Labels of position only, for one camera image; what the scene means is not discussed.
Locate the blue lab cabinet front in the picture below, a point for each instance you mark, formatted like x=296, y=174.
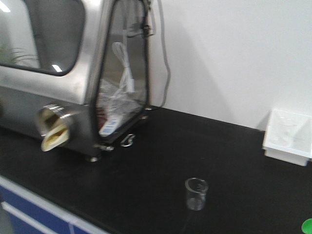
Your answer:
x=33, y=214

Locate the small glass beaker on counter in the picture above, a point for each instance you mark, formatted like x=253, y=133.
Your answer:
x=196, y=191

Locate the stainless steel glove box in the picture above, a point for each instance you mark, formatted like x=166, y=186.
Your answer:
x=75, y=73

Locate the glass beaker in left bin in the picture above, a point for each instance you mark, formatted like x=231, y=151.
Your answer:
x=282, y=135

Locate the left white storage bin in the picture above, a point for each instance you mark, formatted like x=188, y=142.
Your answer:
x=299, y=151

